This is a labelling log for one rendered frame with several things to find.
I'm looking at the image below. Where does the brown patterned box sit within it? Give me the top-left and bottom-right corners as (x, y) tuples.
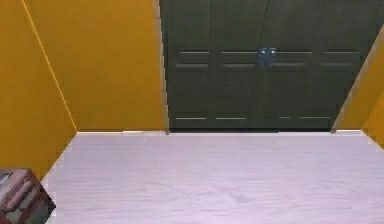
(0, 168), (57, 224)

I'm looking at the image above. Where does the dark green panelled door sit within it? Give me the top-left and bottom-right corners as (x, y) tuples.
(259, 0), (384, 130)
(159, 0), (270, 130)

